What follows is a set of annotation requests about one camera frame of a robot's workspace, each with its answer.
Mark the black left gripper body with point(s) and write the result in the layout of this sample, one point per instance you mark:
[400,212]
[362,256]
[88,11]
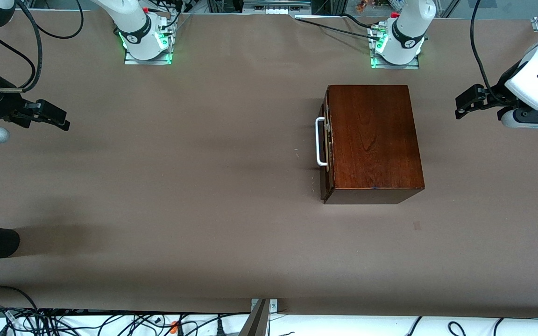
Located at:
[504,87]

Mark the aluminium profile bar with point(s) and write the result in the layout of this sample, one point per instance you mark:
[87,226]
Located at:
[257,322]

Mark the dark brown wooden cabinet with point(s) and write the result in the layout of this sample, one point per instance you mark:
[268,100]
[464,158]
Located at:
[371,140]

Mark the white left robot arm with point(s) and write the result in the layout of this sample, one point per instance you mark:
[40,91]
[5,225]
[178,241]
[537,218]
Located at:
[407,37]

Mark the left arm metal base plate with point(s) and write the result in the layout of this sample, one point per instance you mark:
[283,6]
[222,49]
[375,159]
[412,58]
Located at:
[376,66]

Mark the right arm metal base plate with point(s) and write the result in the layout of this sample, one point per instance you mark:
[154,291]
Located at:
[131,60]

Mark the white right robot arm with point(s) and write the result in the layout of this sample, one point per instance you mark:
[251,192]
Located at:
[138,32]

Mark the white power strip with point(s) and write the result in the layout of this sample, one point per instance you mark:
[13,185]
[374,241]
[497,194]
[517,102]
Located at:
[276,9]

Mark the small colourful items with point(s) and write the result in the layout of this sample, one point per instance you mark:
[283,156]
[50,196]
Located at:
[364,5]

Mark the silver corner bracket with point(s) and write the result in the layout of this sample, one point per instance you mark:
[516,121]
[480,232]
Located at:
[273,305]

